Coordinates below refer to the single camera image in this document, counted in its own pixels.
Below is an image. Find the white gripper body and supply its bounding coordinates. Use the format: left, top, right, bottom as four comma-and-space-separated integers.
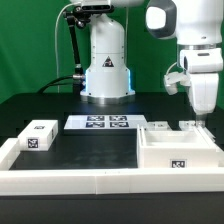
179, 48, 223, 115

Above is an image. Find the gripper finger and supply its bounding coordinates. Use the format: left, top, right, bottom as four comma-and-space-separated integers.
195, 115, 207, 127

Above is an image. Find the white small panel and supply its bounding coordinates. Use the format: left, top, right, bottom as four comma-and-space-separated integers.
147, 121, 170, 131
179, 120, 197, 131

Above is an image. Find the white cabinet box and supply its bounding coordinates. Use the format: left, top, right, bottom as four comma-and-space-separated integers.
137, 127, 224, 168

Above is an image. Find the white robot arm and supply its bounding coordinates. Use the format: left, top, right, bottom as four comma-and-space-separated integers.
70, 0, 224, 119

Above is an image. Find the white flat tagged panel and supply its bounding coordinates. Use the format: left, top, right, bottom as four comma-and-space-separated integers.
64, 115, 147, 134

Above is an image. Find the white small tagged box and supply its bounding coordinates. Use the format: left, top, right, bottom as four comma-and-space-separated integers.
18, 120, 58, 151

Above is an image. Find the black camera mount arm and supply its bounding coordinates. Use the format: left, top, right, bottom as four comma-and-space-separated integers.
63, 9, 85, 94

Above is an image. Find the white thin cable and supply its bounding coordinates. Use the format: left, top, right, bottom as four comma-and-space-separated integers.
54, 2, 83, 94

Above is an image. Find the black base cable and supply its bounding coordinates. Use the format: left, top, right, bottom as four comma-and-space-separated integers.
37, 75, 75, 94

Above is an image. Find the white U-shaped frame fence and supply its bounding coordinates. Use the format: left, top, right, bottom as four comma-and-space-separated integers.
0, 138, 224, 196

